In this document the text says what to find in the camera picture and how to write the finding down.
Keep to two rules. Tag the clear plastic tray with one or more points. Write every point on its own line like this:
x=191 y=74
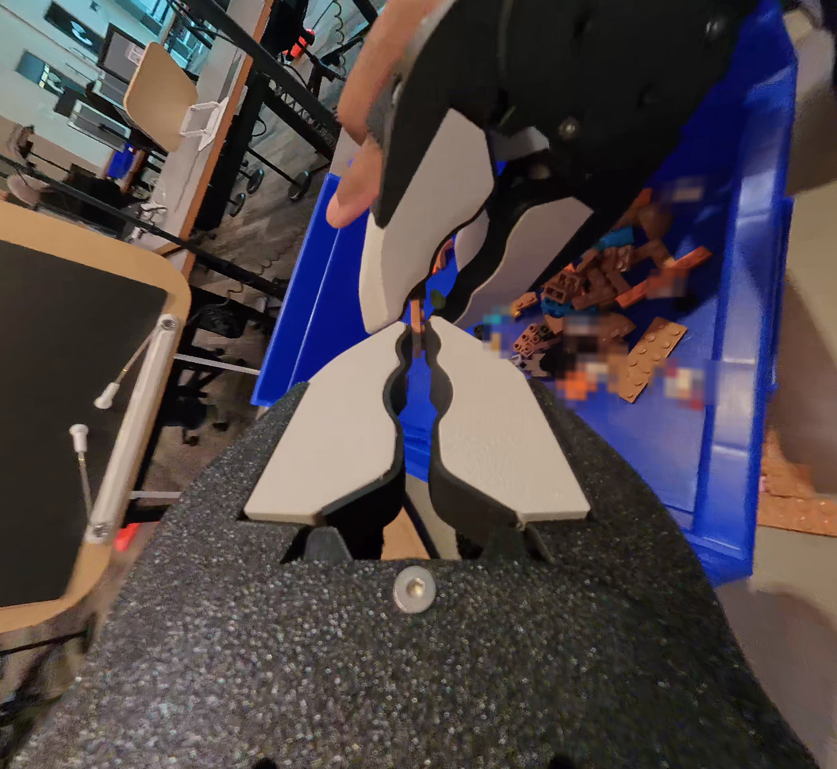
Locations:
x=203 y=121

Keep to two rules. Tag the black stand bar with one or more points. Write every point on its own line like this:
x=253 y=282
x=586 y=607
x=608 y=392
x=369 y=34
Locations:
x=163 y=236

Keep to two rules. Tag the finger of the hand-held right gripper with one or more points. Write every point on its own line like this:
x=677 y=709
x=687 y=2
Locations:
x=543 y=239
x=425 y=206

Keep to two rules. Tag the brick chunk with coloured studs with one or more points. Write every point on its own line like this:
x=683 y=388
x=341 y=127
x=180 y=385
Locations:
x=417 y=324

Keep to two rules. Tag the blue plastic bin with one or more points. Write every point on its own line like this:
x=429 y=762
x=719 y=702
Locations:
x=719 y=390

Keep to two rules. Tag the pile of loose toy bricks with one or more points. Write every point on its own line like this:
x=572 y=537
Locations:
x=588 y=285

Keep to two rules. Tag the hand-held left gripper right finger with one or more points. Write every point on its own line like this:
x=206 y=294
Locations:
x=503 y=448

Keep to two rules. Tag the person's right hand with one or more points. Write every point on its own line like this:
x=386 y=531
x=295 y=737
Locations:
x=373 y=63

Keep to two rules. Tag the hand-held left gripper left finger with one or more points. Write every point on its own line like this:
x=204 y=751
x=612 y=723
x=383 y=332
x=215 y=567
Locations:
x=320 y=448

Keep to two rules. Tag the long wooden desk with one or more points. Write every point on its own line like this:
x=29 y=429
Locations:
x=258 y=4

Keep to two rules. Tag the black plywood-edged panel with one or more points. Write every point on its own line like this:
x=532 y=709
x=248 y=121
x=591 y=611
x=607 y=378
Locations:
x=65 y=390

